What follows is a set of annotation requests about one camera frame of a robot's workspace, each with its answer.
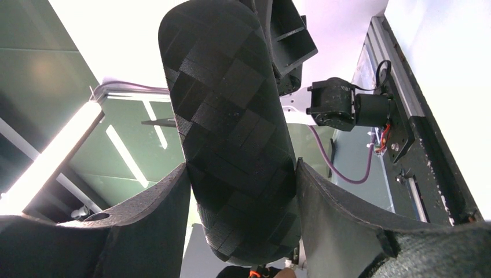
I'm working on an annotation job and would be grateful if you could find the black glasses case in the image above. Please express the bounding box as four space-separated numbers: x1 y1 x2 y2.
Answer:
158 1 301 266

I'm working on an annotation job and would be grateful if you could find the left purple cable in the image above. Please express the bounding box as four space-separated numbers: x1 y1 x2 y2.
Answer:
306 125 375 185

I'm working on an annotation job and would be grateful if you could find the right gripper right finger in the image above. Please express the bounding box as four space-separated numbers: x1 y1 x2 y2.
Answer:
296 159 490 277

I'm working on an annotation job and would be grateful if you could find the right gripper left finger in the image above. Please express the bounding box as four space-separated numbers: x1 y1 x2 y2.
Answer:
1 164 191 277

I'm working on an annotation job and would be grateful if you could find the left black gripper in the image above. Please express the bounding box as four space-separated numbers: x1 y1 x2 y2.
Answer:
253 0 318 96

